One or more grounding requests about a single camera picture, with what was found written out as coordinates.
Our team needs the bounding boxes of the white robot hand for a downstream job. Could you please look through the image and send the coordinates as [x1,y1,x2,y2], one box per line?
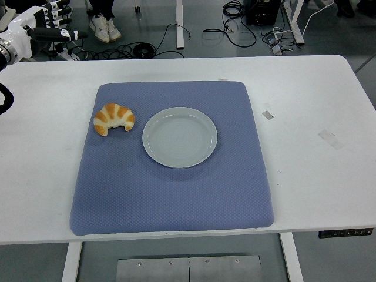
[0,0,89,61]

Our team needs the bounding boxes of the golden croissant bread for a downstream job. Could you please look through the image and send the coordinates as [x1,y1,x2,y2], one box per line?
[93,102,136,137]

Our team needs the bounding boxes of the white office chair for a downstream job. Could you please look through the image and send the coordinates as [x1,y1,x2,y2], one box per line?
[0,5,17,32]

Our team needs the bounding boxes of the white power strip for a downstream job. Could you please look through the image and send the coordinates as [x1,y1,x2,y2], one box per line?
[57,49,75,61]

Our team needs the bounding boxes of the person's white shoe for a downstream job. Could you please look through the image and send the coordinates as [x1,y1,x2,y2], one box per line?
[89,14,111,43]
[106,19,122,41]

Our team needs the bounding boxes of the person's legs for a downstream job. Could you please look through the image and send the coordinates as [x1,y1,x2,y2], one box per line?
[87,0,116,21]

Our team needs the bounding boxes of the white desk leg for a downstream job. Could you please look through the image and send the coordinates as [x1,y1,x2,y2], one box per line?
[176,0,185,49]
[283,0,306,45]

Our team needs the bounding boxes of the grey round plate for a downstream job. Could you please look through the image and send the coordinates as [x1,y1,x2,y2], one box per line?
[142,106,219,169]

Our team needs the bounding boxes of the blue quilted mat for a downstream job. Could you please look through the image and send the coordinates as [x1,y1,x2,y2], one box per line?
[69,81,276,237]

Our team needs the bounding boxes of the white table leg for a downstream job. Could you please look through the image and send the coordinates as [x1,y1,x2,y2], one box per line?
[278,232,304,282]
[61,241,83,282]

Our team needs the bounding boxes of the black equipment box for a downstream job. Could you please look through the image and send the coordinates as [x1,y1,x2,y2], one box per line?
[246,0,283,26]

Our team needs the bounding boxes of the grey metal plate with screws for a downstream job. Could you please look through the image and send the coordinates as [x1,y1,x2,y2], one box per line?
[116,255,262,282]

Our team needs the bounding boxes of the person's dark shoe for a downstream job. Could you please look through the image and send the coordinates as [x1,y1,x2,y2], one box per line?
[336,0,356,18]

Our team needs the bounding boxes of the clear tape piece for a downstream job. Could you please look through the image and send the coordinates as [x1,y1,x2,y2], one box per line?
[317,129,344,150]

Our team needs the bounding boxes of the black table control panel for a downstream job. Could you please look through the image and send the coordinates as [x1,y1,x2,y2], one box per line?
[318,228,374,239]

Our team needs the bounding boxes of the coiled black cable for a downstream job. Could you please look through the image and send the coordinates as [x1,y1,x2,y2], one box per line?
[222,0,245,18]
[133,42,156,58]

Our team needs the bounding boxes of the thin black cable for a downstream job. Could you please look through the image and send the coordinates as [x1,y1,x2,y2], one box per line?
[152,22,193,58]

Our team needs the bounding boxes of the long black cable loop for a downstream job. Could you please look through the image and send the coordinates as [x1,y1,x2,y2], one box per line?
[203,13,258,48]

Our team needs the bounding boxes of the white cable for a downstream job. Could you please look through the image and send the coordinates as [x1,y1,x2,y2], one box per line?
[301,0,336,36]

